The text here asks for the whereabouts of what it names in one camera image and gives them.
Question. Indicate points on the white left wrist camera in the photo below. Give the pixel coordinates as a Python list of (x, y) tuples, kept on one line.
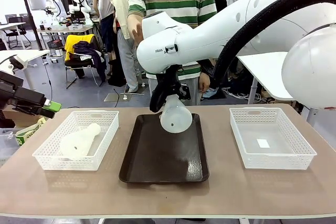
[(19, 62)]

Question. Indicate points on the dark purple clothes pile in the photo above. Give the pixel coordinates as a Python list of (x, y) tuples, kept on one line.
[(90, 51)]

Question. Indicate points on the mannequin with white tank top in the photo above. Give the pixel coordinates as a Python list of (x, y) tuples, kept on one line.
[(106, 3)]

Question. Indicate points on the translucent white conical flask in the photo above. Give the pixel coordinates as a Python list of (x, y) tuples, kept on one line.
[(176, 119), (78, 142)]

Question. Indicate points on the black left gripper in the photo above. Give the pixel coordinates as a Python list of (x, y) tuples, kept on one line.
[(10, 90)]

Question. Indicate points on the white table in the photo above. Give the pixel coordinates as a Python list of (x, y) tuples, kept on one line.
[(23, 54), (265, 66)]

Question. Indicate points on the person's left hand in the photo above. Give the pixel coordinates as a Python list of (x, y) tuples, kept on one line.
[(204, 83)]

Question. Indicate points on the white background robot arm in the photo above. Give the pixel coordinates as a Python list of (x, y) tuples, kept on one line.
[(78, 1)]

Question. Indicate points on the yellow garment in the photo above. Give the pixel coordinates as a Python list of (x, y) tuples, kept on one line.
[(69, 44)]

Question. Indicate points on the brown cardboard box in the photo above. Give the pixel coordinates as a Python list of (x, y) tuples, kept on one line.
[(18, 119)]

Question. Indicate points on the white rectangular label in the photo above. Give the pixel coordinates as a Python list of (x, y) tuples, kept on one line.
[(263, 143)]

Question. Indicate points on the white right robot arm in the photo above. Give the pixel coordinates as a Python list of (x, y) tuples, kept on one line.
[(262, 24)]

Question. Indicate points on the black red tool case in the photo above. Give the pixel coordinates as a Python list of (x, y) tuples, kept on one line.
[(55, 45)]

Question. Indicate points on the grey mannequin base plate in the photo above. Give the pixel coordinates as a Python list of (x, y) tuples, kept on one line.
[(123, 97)]

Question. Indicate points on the person's right hand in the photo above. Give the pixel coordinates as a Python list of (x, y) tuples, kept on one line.
[(137, 32)]

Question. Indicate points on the black tripod stand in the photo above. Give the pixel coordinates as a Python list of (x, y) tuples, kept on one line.
[(32, 27)]

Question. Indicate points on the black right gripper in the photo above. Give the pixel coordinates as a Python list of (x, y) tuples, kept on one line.
[(170, 79)]

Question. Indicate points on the white perforated plastic basket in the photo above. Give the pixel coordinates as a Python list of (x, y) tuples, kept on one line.
[(275, 161), (78, 163)]

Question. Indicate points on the blue face mask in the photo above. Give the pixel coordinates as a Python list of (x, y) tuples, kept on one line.
[(212, 94)]

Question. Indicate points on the clear plastic storage bin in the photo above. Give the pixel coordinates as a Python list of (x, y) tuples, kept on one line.
[(8, 145)]

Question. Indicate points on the cluttered background work table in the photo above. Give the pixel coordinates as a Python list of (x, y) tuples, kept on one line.
[(65, 27)]

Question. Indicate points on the person's right forearm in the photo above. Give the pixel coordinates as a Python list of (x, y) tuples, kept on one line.
[(132, 19)]

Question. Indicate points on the green white carton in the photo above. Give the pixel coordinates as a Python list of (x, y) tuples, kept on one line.
[(30, 132)]

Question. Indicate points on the black metal frame chair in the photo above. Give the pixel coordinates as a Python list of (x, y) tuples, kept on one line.
[(78, 64)]

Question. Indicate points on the white office desk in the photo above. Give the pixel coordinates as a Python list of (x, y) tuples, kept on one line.
[(10, 24)]

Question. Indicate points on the mannequin with cream shirt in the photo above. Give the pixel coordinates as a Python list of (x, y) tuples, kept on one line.
[(123, 11)]

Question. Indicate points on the black office chair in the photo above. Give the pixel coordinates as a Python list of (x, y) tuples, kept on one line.
[(15, 31)]

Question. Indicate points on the dark brown plastic tray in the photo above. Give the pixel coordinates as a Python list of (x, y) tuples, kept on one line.
[(162, 155)]

